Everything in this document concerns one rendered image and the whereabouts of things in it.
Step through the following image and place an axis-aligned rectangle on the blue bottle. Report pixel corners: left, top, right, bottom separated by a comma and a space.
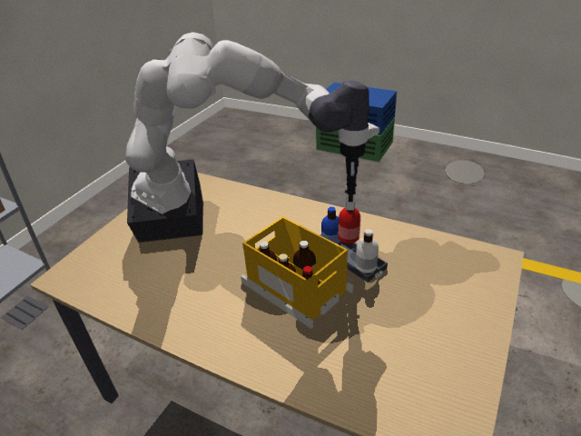
321, 207, 341, 245

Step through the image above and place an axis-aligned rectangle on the red bottle with pale label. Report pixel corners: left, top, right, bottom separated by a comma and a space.
338, 207, 360, 243

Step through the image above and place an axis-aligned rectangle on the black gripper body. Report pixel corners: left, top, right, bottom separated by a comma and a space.
340, 143, 365, 170

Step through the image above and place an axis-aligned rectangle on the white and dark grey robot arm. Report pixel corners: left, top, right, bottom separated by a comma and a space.
126, 33, 379, 214

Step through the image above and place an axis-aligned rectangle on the dark brown bottle with cream cap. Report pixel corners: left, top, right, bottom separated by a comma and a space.
279, 254, 296, 272

